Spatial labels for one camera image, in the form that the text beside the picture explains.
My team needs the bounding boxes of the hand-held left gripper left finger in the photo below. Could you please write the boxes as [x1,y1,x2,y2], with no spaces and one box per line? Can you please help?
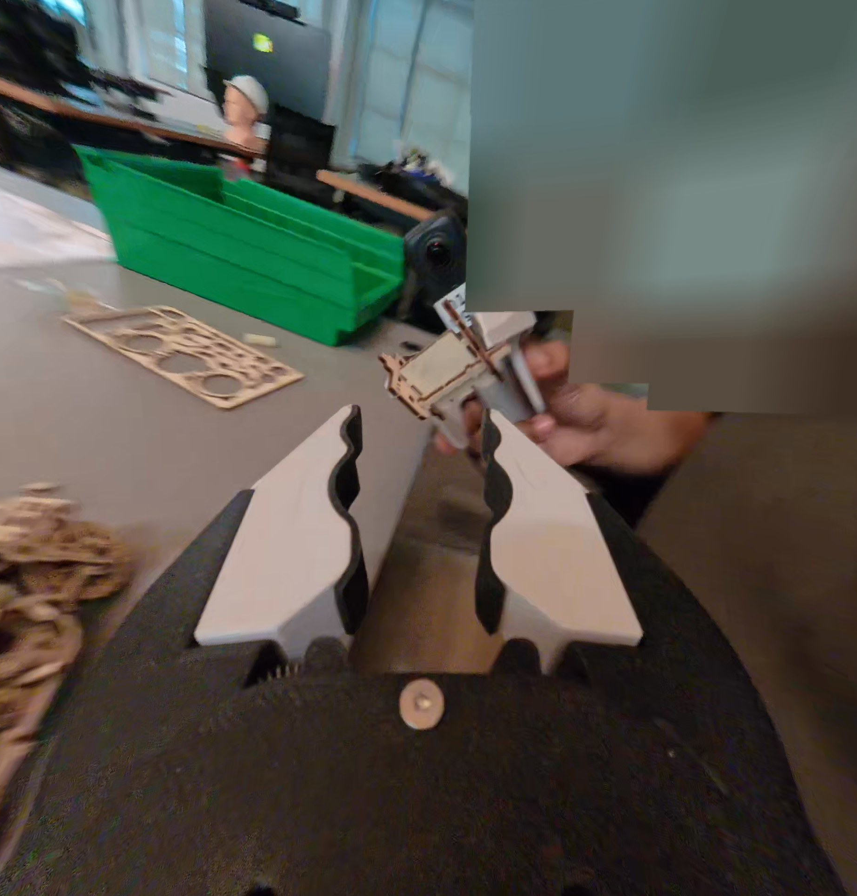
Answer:
[192,404,371,662]

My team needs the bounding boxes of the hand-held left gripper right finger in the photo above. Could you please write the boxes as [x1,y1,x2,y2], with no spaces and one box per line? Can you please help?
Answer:
[472,409,644,674]

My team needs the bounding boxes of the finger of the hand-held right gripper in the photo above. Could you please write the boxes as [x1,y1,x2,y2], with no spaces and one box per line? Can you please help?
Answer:
[471,311,539,351]
[428,392,487,450]

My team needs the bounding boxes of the wooden slatted model part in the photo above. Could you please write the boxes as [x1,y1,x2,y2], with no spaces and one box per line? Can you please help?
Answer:
[378,307,504,422]

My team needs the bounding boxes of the grey desk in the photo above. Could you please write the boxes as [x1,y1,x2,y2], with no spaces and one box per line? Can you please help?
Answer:
[0,259,485,631]

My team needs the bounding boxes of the person's right hand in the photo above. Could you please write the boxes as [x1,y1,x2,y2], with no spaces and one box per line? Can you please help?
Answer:
[525,339,688,478]

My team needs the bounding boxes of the black bag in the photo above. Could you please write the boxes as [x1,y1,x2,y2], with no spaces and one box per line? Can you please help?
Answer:
[358,148,469,211]

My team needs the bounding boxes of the wooden sheet with round holes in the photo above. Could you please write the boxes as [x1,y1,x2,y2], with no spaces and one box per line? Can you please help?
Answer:
[61,304,305,411]

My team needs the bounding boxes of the mannequin head with white cap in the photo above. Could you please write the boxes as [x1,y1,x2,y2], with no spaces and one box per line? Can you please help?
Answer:
[222,73,272,156]

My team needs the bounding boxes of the black monitor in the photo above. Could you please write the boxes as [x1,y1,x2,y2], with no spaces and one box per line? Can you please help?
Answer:
[203,0,333,123]

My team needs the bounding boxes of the pile of wooden scraps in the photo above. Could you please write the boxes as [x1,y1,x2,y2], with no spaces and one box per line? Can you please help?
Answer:
[0,482,137,841]

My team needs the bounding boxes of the long wooden top table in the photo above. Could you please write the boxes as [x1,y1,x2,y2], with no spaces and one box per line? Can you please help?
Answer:
[0,70,261,158]

